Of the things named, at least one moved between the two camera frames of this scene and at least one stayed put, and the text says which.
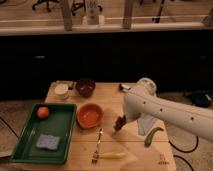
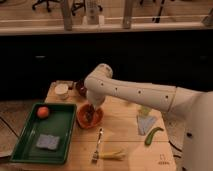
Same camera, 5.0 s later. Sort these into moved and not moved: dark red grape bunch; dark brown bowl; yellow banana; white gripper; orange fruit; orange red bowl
Moved: dark red grape bunch; white gripper
Not moved: orange fruit; orange red bowl; dark brown bowl; yellow banana
